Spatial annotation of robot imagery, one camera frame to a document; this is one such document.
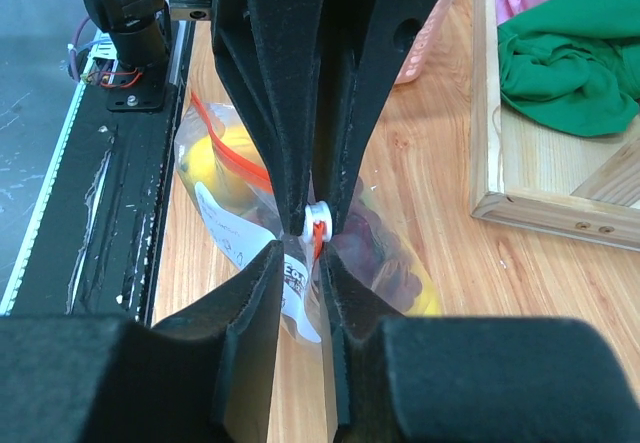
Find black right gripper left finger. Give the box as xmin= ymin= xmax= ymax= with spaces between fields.
xmin=1 ymin=241 xmax=284 ymax=442

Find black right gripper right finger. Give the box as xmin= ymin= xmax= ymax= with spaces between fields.
xmin=319 ymin=250 xmax=639 ymax=442

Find orange yellow fake mango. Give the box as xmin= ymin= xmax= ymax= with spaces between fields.
xmin=408 ymin=260 xmax=442 ymax=316

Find clear zip top bag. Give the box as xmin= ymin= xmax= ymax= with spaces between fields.
xmin=172 ymin=91 xmax=443 ymax=344

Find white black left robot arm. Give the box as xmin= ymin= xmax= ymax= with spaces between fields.
xmin=83 ymin=0 xmax=438 ymax=235

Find pink plastic basket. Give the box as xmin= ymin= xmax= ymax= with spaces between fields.
xmin=395 ymin=0 xmax=453 ymax=85

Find wooden clothes rack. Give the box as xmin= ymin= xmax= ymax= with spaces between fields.
xmin=470 ymin=0 xmax=639 ymax=251

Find dark purple fake grapes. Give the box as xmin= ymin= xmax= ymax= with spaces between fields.
xmin=332 ymin=179 xmax=422 ymax=315

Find yellow fake lemon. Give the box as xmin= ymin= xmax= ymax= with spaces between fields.
xmin=174 ymin=122 xmax=256 ymax=215

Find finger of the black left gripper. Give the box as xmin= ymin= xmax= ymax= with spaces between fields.
xmin=211 ymin=0 xmax=323 ymax=235
xmin=312 ymin=0 xmax=438 ymax=234

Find green cloth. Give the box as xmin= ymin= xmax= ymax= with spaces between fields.
xmin=497 ymin=0 xmax=639 ymax=138

